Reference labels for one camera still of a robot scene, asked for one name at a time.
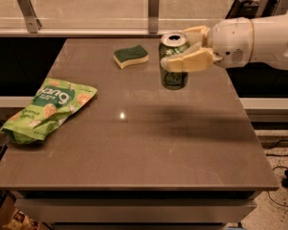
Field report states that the green and yellow sponge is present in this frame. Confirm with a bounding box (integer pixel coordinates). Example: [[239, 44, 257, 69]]
[[113, 45, 149, 69]]

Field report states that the middle metal rail bracket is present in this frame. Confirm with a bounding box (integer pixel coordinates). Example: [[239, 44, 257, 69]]
[[148, 0, 160, 34]]

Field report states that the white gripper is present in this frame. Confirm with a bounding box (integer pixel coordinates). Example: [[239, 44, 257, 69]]
[[160, 17, 254, 73]]

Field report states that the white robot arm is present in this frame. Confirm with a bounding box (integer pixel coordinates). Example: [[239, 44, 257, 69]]
[[161, 14, 288, 73]]

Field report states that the black floor cable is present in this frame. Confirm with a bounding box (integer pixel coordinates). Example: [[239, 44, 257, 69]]
[[265, 139, 288, 209]]

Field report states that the left metal rail bracket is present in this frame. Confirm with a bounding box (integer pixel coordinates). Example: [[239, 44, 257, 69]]
[[16, 0, 42, 34]]

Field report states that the glass railing panel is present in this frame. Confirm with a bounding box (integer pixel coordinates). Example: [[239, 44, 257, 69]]
[[0, 0, 288, 31]]

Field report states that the green soda can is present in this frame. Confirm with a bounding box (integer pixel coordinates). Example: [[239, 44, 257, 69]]
[[159, 32, 189, 90]]

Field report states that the metal rail bracket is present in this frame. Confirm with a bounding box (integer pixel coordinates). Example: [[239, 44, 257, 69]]
[[16, 0, 42, 34], [272, 0, 288, 16], [148, 0, 160, 34]]

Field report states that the green snack bag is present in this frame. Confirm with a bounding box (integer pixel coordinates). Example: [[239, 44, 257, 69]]
[[1, 78, 97, 145]]

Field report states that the right metal rail bracket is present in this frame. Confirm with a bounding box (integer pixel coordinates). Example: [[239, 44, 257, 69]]
[[272, 0, 288, 16]]

